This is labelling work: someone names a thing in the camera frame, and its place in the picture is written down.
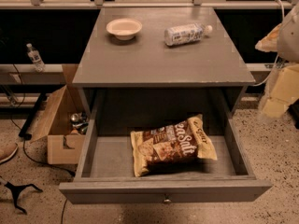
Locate cardboard box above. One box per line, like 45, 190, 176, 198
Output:
31, 64, 85, 164

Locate white plastic bottle lying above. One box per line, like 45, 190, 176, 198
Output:
164, 23, 213, 47

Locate clear water bottle standing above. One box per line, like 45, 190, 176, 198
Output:
26, 43, 45, 72

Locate white cable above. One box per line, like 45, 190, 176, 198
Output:
250, 0, 286, 88

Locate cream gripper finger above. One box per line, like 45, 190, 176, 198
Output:
260, 63, 299, 119
255, 24, 281, 52

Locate white paper bowl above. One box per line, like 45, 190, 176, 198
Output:
106, 18, 142, 41

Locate grey open top drawer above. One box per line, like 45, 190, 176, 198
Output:
58, 89, 273, 205

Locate tan shoe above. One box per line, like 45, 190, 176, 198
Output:
0, 144, 18, 164

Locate metal cans in box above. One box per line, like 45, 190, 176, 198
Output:
69, 112, 89, 135

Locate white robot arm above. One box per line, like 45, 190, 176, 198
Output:
255, 5, 299, 119

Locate brown chip bag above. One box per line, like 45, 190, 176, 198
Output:
130, 114, 217, 177

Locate grey cabinet counter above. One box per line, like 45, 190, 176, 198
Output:
73, 7, 254, 88

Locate black tripod stand foot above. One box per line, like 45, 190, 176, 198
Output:
0, 176, 42, 215

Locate black floor cable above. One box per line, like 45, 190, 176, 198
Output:
8, 63, 77, 224

